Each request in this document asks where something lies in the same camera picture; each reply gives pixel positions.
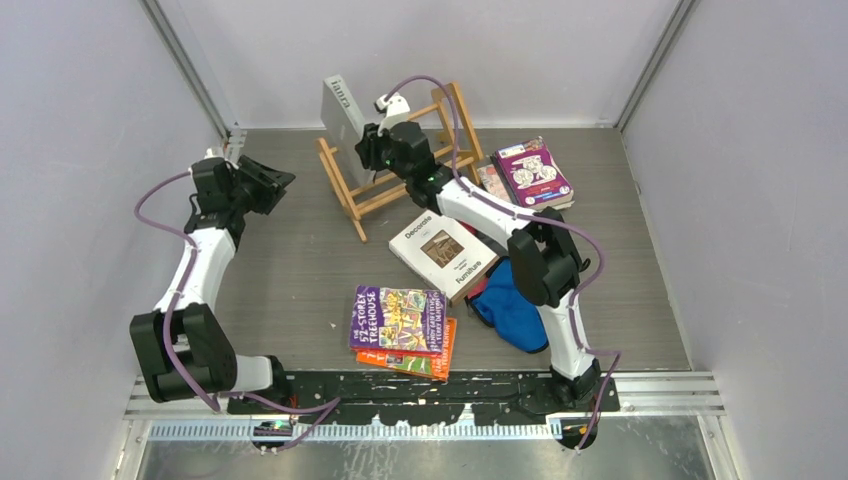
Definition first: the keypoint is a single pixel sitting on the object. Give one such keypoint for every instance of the slotted cable duct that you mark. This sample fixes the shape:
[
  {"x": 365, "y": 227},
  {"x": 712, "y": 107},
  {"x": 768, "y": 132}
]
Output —
[{"x": 249, "y": 430}]

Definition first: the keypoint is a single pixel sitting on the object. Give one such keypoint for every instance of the purple 52-Storey Treehouse book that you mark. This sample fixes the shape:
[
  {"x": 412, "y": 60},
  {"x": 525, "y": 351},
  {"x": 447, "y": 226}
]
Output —
[{"x": 396, "y": 320}]

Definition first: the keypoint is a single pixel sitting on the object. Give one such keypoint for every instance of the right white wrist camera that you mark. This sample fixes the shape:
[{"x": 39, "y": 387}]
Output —
[{"x": 394, "y": 110}]

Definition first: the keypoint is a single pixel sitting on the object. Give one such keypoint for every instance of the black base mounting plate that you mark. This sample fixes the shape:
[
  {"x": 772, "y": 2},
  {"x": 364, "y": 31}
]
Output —
[{"x": 493, "y": 398}]

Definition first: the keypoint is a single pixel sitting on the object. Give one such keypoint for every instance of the white Decorate Furniture book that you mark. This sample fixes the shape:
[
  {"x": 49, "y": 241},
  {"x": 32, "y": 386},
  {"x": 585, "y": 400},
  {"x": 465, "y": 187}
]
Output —
[{"x": 444, "y": 253}]

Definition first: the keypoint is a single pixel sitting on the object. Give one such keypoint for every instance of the wooden book rack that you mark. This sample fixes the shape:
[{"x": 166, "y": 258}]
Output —
[{"x": 452, "y": 139}]

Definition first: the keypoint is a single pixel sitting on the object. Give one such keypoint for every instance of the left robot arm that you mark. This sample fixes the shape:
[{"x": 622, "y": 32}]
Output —
[{"x": 182, "y": 350}]

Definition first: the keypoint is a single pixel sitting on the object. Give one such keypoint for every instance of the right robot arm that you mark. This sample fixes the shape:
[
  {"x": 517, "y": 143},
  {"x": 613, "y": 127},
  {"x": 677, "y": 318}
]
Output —
[{"x": 545, "y": 262}]

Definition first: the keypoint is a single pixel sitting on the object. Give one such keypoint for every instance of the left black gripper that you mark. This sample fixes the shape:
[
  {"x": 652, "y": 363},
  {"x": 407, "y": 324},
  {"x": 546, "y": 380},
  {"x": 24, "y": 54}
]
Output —
[{"x": 272, "y": 183}]

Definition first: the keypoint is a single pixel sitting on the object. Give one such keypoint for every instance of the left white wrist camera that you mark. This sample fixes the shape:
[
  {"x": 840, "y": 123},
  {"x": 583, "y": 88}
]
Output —
[{"x": 214, "y": 156}]

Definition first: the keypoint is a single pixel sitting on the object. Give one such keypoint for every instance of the orange 78-Storey Treehouse book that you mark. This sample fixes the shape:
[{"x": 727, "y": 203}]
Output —
[{"x": 432, "y": 367}]

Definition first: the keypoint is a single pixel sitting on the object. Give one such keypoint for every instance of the blue oven mitt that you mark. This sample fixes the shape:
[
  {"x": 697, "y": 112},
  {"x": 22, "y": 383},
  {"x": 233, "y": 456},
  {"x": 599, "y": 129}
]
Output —
[{"x": 498, "y": 304}]

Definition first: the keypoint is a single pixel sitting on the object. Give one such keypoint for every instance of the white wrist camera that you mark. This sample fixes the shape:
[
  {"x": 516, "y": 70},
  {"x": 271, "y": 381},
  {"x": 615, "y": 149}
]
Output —
[
  {"x": 214, "y": 156},
  {"x": 394, "y": 110}
]

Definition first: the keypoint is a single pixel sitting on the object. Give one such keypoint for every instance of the purple illustrated book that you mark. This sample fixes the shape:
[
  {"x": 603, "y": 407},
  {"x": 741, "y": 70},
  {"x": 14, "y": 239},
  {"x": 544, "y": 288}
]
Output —
[{"x": 532, "y": 152}]

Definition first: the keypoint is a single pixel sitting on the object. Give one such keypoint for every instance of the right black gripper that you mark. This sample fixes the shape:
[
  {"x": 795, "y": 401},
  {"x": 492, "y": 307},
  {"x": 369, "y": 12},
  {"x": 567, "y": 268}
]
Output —
[{"x": 368, "y": 146}]

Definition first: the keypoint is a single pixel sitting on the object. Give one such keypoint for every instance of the grey Iantra book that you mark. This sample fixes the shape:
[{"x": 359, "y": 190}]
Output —
[{"x": 344, "y": 123}]

